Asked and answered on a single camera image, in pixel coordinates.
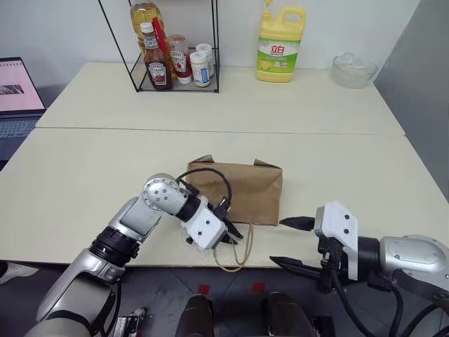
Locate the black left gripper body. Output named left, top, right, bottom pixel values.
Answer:
left=206, top=198, right=235, bottom=252

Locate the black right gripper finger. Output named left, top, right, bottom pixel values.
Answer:
left=269, top=256, right=322, bottom=281
left=278, top=216, right=316, bottom=232

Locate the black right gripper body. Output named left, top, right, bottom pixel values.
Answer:
left=316, top=234, right=347, bottom=294

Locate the brown paper bag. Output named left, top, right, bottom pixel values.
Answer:
left=186, top=153, right=283, bottom=273

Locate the dark rounded shape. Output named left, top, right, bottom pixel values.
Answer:
left=177, top=292, right=215, bottom=337
left=262, top=291, right=314, bottom=337

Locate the white spice jar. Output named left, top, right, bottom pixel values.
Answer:
left=195, top=43, right=215, bottom=79
left=189, top=51, right=213, bottom=88

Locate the tall dark ketchup bottle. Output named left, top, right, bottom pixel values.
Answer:
left=140, top=22, right=174, bottom=91

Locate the red white-capped ketchup bottle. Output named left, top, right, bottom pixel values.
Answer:
left=168, top=34, right=194, bottom=86

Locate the clear glass bowl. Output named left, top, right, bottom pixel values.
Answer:
left=331, top=51, right=380, bottom=90

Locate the yellow dish detergent bottle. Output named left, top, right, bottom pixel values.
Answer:
left=254, top=0, right=307, bottom=84

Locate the yellow cooking oil bottle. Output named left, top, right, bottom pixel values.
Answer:
left=129, top=0, right=163, bottom=59

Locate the open laptop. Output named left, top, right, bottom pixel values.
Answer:
left=0, top=57, right=48, bottom=163

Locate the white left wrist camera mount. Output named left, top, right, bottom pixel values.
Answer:
left=180, top=198, right=229, bottom=252

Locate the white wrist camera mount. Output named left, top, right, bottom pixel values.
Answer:
left=180, top=198, right=229, bottom=252
left=314, top=201, right=361, bottom=282

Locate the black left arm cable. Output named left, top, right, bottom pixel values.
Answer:
left=174, top=168, right=233, bottom=213

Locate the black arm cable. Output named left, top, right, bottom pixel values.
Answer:
left=174, top=168, right=233, bottom=213
left=328, top=270, right=449, bottom=337

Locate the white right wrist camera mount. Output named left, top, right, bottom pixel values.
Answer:
left=314, top=201, right=361, bottom=282

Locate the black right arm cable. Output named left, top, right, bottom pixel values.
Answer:
left=328, top=270, right=449, bottom=337

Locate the silver metal bracket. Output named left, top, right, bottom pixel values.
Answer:
left=116, top=306, right=147, bottom=337

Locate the black wire rack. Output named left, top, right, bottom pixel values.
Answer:
left=97, top=0, right=220, bottom=95

